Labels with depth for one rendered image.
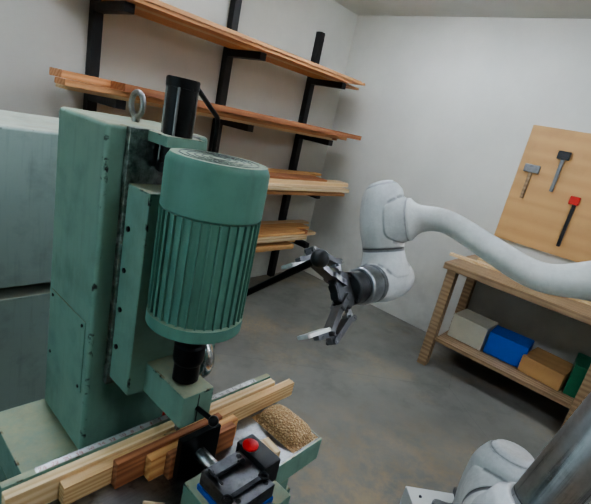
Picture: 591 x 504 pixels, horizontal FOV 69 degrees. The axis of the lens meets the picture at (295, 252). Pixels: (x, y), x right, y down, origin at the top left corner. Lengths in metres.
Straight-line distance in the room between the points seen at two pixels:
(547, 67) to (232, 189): 3.48
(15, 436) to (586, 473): 1.15
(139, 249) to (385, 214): 0.54
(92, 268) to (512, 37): 3.69
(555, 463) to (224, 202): 0.75
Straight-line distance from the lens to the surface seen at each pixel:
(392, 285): 1.02
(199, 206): 0.67
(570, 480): 0.98
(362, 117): 4.53
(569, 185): 3.79
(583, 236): 3.77
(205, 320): 0.74
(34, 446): 1.19
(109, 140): 0.85
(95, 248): 0.90
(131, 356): 0.92
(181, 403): 0.87
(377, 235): 1.02
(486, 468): 1.20
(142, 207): 0.82
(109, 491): 0.94
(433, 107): 4.19
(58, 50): 3.06
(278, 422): 1.07
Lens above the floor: 1.59
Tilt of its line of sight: 17 degrees down
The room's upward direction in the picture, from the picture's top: 13 degrees clockwise
